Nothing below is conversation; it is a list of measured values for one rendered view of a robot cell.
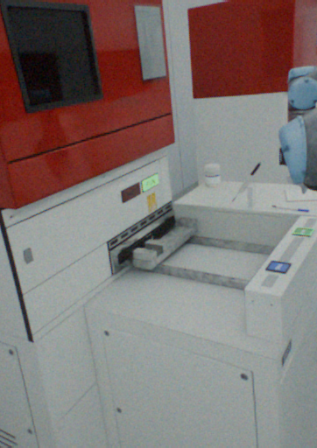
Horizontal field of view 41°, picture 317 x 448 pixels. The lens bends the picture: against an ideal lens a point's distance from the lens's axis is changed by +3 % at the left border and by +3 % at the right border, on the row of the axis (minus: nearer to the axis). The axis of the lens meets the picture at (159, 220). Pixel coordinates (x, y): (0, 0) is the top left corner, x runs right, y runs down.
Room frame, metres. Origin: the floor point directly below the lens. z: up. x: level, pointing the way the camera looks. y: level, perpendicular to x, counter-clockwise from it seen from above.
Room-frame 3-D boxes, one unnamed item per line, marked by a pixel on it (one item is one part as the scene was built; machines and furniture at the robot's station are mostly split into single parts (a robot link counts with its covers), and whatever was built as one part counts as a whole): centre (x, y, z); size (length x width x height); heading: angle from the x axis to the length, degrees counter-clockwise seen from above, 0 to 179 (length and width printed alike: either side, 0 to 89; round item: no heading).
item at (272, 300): (1.16, -0.39, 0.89); 0.55 x 0.09 x 0.14; 146
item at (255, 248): (1.50, -0.26, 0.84); 0.50 x 0.02 x 0.03; 56
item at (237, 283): (1.28, -0.11, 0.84); 0.50 x 0.02 x 0.03; 56
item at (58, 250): (1.38, 0.17, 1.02); 0.82 x 0.03 x 0.40; 146
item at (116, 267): (1.52, 0.06, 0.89); 0.44 x 0.02 x 0.10; 146
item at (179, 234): (1.50, -0.02, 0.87); 0.36 x 0.08 x 0.03; 146
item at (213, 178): (1.90, -0.27, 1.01); 0.07 x 0.07 x 0.10
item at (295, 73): (1.27, -0.44, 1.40); 0.09 x 0.08 x 0.11; 163
